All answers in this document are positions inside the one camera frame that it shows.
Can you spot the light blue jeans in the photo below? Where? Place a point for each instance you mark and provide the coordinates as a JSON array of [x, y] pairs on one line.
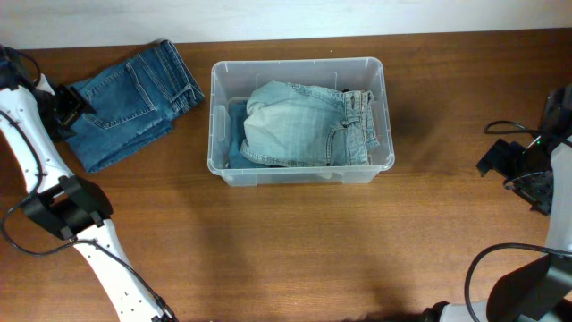
[[295, 125]]

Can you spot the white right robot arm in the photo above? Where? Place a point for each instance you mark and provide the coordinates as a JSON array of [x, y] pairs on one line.
[[537, 291]]

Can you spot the clear plastic storage bin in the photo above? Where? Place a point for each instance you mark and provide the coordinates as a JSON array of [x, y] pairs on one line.
[[233, 81]]

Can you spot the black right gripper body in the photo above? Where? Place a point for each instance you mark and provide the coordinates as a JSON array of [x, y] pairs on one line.
[[521, 183]]

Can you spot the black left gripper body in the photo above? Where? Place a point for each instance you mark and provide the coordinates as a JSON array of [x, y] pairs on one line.
[[58, 109]]

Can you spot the medium blue jeans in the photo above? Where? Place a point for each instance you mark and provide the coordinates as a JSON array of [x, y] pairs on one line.
[[238, 115]]

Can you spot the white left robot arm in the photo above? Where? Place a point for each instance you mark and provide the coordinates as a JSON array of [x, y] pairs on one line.
[[34, 116]]

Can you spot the dark blue jeans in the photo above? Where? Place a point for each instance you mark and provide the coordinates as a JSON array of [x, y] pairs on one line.
[[135, 103]]

